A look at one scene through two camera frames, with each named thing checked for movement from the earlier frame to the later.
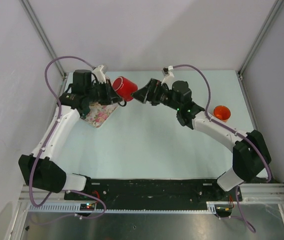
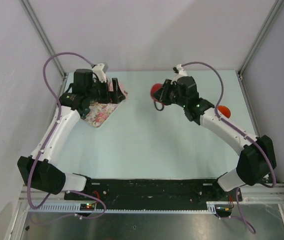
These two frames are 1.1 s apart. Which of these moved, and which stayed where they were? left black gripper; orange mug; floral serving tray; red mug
Moved: red mug
Stayed: floral serving tray; left black gripper; orange mug
